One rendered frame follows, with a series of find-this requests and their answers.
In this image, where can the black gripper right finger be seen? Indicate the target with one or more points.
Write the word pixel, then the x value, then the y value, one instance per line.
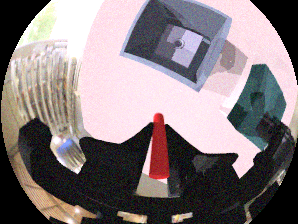
pixel 186 162

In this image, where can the red peg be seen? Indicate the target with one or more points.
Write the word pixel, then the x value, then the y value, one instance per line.
pixel 158 166

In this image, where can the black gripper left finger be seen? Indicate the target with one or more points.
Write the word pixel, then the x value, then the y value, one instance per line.
pixel 129 155

